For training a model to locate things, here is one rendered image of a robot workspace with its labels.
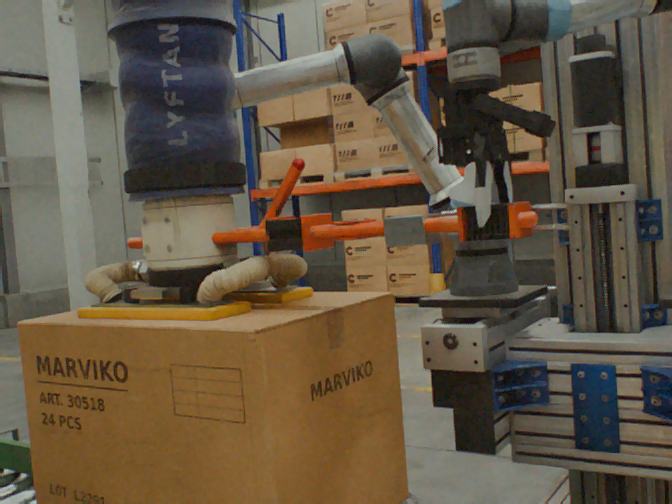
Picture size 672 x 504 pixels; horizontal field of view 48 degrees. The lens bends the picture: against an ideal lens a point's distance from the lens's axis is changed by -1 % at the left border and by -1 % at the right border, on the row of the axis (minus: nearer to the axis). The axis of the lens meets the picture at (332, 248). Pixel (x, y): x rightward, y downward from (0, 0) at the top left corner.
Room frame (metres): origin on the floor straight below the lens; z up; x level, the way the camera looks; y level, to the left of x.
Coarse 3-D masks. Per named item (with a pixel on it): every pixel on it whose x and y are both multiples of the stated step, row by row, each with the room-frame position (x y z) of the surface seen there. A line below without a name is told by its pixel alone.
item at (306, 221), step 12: (288, 216) 1.31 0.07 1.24; (312, 216) 1.24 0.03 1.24; (324, 216) 1.27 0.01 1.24; (264, 228) 1.27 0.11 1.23; (276, 228) 1.24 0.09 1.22; (288, 228) 1.23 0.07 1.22; (300, 228) 1.22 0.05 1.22; (276, 240) 1.24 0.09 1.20; (288, 240) 1.23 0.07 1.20; (300, 240) 1.22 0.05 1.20; (312, 240) 1.23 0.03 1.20; (324, 240) 1.26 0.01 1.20
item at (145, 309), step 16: (192, 288) 1.29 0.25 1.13; (96, 304) 1.38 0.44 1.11; (112, 304) 1.36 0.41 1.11; (128, 304) 1.34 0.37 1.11; (144, 304) 1.32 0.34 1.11; (160, 304) 1.29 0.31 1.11; (176, 304) 1.27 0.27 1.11; (192, 304) 1.26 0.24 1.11; (208, 304) 1.24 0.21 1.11; (224, 304) 1.26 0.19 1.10; (240, 304) 1.26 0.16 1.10; (192, 320) 1.23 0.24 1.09; (208, 320) 1.21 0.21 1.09
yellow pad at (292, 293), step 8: (272, 288) 1.42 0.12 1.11; (288, 288) 1.42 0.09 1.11; (296, 288) 1.43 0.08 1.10; (304, 288) 1.43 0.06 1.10; (176, 296) 1.50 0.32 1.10; (224, 296) 1.43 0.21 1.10; (232, 296) 1.42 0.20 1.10; (240, 296) 1.41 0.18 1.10; (248, 296) 1.40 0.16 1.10; (256, 296) 1.39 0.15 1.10; (264, 296) 1.38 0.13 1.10; (272, 296) 1.37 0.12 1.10; (280, 296) 1.36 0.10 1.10; (288, 296) 1.37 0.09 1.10; (296, 296) 1.39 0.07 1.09; (304, 296) 1.42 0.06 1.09
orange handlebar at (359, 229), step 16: (336, 224) 1.20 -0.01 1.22; (352, 224) 1.19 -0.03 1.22; (368, 224) 1.17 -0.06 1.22; (432, 224) 1.11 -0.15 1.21; (448, 224) 1.09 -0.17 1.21; (528, 224) 1.04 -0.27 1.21; (128, 240) 1.47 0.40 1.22; (224, 240) 1.33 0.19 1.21; (240, 240) 1.31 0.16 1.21; (256, 240) 1.29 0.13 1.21; (336, 240) 1.20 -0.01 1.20
